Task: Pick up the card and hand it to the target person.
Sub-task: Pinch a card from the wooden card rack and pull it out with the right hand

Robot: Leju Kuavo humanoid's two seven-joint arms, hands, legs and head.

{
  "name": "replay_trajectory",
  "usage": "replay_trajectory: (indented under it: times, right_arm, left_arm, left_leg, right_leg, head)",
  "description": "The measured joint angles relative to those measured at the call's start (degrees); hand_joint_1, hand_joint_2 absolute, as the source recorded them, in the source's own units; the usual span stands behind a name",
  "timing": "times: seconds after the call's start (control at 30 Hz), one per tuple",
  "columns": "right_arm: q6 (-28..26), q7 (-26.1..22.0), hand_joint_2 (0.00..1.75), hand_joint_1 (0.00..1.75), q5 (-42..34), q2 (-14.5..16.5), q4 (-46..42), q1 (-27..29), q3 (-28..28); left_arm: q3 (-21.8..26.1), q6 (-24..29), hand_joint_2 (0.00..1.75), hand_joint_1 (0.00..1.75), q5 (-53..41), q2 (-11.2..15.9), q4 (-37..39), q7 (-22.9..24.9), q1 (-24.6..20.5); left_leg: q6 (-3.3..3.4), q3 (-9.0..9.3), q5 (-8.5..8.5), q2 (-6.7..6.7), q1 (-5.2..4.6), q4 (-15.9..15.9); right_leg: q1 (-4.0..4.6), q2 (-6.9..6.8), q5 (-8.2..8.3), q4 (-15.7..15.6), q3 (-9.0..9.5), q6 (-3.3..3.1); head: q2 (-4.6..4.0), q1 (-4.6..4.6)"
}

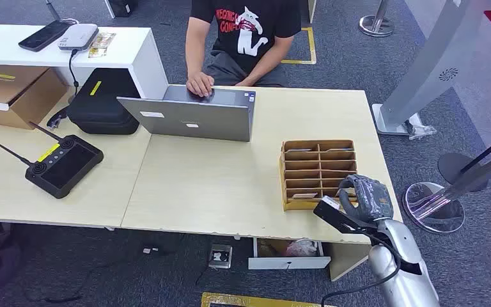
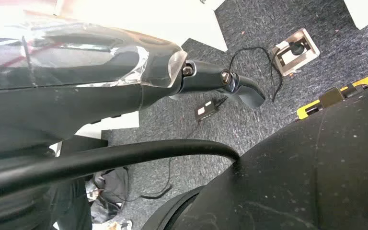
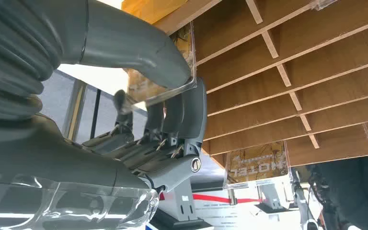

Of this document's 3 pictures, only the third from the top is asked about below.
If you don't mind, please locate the grey metal stand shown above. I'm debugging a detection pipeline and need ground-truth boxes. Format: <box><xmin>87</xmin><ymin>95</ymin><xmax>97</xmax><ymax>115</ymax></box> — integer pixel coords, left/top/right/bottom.
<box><xmin>255</xmin><ymin>183</ymin><xmax>289</xmax><ymax>214</ymax></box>
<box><xmin>152</xmin><ymin>177</ymin><xmax>213</xmax><ymax>230</ymax></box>

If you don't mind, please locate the wooden slotted card rack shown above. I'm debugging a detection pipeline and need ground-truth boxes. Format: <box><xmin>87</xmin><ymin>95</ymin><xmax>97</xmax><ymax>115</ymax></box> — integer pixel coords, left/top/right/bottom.
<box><xmin>121</xmin><ymin>0</ymin><xmax>368</xmax><ymax>169</ymax></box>

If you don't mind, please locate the clear plastic wrist cover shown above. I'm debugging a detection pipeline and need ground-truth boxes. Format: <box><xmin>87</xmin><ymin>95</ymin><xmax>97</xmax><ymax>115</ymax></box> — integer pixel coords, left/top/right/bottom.
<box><xmin>0</xmin><ymin>172</ymin><xmax>160</xmax><ymax>230</ymax></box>

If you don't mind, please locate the black upright pole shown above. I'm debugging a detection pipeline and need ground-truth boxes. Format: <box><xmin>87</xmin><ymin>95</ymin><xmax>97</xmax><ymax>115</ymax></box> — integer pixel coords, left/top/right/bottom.
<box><xmin>90</xmin><ymin>89</ymin><xmax>103</xmax><ymax>139</ymax></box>

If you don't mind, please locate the hotel card in clear sleeve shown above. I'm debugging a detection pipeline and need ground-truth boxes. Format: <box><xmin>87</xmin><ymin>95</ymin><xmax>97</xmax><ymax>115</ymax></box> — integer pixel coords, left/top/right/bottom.
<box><xmin>223</xmin><ymin>141</ymin><xmax>292</xmax><ymax>190</ymax></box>

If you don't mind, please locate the ribbed grey right arm sleeve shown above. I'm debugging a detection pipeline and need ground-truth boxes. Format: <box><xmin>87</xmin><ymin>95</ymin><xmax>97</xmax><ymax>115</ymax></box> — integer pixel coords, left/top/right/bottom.
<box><xmin>0</xmin><ymin>0</ymin><xmax>63</xmax><ymax>122</ymax></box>

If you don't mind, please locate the person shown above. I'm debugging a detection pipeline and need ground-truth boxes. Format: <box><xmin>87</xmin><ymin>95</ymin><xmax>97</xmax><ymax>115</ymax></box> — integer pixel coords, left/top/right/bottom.
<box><xmin>307</xmin><ymin>155</ymin><xmax>368</xmax><ymax>230</ymax></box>

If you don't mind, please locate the white box with red stripe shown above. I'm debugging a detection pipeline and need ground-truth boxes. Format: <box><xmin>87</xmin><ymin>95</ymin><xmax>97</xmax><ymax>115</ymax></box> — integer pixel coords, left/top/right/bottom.
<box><xmin>146</xmin><ymin>186</ymin><xmax>302</xmax><ymax>230</ymax></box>

